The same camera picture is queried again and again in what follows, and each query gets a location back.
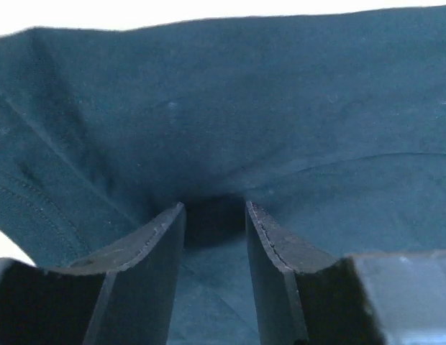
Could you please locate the black t shirt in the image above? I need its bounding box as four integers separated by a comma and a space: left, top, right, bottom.
0, 6, 446, 344

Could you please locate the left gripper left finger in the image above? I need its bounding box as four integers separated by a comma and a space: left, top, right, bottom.
0, 203, 186, 345

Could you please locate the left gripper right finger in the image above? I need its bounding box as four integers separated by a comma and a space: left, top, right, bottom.
245, 202, 446, 344

